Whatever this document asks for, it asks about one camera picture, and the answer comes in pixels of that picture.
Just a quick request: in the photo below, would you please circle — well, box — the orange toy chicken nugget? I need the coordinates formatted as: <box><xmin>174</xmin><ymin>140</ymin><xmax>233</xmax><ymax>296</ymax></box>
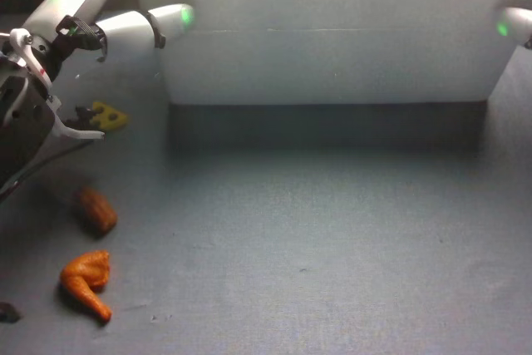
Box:
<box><xmin>74</xmin><ymin>186</ymin><xmax>118</xmax><ymax>235</ymax></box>

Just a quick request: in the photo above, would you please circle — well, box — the yellow toy cheese wedge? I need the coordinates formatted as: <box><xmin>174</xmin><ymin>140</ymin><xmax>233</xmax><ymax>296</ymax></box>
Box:
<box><xmin>91</xmin><ymin>100</ymin><xmax>130</xmax><ymax>134</ymax></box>

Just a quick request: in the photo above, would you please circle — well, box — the grey table cloth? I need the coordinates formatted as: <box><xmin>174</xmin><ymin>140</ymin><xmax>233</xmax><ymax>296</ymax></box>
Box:
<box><xmin>0</xmin><ymin>12</ymin><xmax>532</xmax><ymax>355</ymax></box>

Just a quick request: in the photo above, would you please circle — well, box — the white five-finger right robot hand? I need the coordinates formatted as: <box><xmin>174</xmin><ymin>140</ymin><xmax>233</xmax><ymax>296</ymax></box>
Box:
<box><xmin>496</xmin><ymin>6</ymin><xmax>532</xmax><ymax>49</ymax></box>

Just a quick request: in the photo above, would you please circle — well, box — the orange toy chicken wing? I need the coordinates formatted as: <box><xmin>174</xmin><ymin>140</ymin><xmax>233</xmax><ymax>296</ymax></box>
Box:
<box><xmin>60</xmin><ymin>249</ymin><xmax>113</xmax><ymax>325</ymax></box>

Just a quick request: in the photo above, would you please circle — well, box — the red triangular toy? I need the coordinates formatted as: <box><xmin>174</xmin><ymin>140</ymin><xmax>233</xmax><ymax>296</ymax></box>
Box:
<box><xmin>0</xmin><ymin>301</ymin><xmax>21</xmax><ymax>323</ymax></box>

